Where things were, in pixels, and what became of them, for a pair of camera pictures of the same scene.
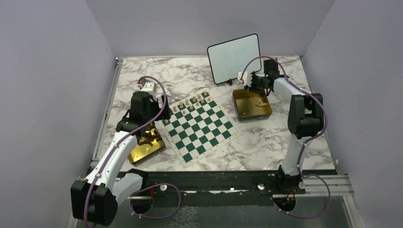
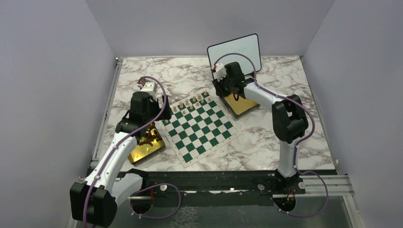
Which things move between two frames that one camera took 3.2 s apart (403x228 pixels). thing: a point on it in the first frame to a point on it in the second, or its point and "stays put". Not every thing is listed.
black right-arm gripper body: (257, 82) to (223, 87)
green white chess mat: (198, 127) stays put
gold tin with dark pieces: (149, 145) stays put
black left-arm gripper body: (155, 109) stays put
